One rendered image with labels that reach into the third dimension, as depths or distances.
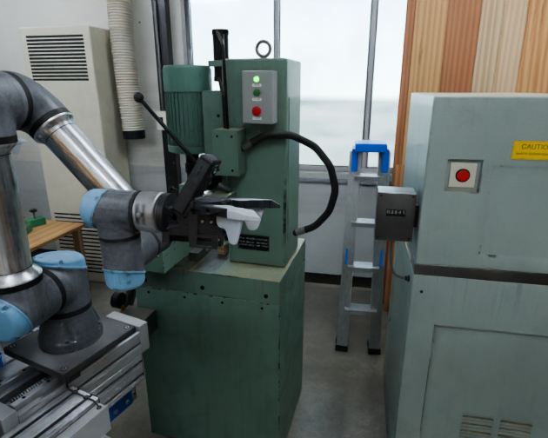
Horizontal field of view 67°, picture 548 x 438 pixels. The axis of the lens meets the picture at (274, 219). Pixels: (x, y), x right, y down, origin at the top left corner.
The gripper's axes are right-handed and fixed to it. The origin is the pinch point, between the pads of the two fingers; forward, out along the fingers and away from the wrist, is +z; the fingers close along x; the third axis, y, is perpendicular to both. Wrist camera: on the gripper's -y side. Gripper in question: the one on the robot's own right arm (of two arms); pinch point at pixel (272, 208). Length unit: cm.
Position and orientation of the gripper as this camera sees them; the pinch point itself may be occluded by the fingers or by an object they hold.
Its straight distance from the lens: 70.4
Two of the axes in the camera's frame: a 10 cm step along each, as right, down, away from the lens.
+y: -0.3, 9.8, 1.8
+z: 9.8, 0.7, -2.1
